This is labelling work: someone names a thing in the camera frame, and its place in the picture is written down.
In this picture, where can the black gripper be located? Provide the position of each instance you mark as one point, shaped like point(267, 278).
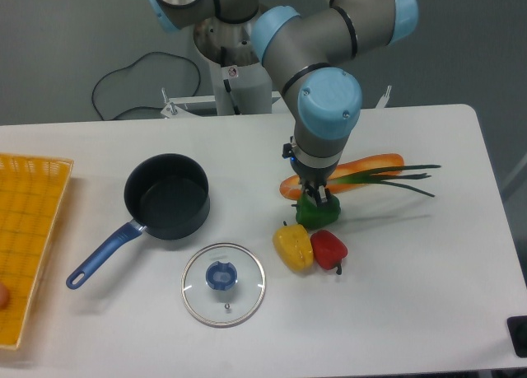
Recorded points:
point(313, 172)

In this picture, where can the green onion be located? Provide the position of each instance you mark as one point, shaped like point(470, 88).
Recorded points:
point(387, 176)

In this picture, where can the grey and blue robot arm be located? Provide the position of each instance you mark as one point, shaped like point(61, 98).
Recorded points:
point(303, 57)

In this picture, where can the green bell pepper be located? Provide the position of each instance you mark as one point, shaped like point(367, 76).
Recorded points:
point(313, 217)

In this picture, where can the orange baguette bread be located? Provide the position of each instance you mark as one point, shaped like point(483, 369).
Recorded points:
point(290, 188)

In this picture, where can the yellow bell pepper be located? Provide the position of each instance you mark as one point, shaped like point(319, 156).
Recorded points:
point(292, 244)

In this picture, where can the red bell pepper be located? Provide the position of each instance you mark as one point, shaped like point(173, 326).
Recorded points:
point(329, 251)

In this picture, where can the glass lid with blue knob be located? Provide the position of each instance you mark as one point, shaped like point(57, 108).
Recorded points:
point(223, 285)

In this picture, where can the black device at table edge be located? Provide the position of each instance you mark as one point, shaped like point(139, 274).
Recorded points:
point(517, 326)

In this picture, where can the yellow woven basket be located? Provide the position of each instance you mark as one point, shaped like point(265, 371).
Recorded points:
point(32, 189)

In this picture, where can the right table clamp bracket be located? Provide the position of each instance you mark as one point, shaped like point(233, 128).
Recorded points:
point(384, 99)

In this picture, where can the table clamp bracket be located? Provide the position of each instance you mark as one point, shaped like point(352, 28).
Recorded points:
point(384, 99)
point(170, 109)

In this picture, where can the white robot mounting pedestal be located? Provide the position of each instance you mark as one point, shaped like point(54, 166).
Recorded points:
point(240, 83)

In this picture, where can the dark pot with blue handle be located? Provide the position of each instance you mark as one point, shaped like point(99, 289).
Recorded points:
point(167, 197)

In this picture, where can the left table clamp bracket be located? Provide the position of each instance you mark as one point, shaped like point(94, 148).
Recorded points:
point(170, 109)

